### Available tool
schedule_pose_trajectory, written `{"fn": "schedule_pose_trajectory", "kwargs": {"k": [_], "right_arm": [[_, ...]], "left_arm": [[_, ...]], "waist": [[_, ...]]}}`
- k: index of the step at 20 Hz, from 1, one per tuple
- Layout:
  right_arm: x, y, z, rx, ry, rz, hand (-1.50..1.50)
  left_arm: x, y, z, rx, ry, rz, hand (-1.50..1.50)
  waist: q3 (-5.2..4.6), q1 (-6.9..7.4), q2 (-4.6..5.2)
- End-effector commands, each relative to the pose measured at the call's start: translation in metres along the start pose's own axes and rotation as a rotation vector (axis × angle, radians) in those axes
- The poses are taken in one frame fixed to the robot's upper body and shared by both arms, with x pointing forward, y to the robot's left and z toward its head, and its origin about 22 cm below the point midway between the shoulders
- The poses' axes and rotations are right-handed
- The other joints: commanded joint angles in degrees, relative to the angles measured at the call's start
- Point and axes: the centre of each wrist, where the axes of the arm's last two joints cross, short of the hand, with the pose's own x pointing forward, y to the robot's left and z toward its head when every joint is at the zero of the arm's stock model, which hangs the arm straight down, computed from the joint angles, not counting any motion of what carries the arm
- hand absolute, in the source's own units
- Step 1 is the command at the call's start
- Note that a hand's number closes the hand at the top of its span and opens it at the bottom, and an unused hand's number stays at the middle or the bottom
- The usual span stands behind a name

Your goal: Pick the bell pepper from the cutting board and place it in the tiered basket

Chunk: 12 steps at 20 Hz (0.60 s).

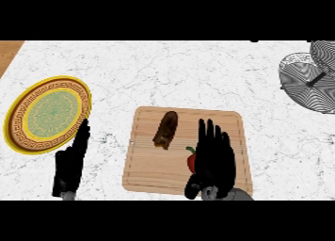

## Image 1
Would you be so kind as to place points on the yellow patterned plate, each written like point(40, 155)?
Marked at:
point(47, 115)

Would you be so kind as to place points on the brown baked food piece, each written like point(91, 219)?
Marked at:
point(167, 130)

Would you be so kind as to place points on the wooden cutting board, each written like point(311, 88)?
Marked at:
point(164, 157)

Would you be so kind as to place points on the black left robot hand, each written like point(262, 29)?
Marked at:
point(68, 168)

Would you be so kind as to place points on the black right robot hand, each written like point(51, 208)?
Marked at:
point(214, 163)

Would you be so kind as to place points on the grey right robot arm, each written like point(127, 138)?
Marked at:
point(233, 195)

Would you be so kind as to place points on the red bell pepper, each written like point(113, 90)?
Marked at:
point(190, 160)

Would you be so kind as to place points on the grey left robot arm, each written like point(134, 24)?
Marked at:
point(68, 196)

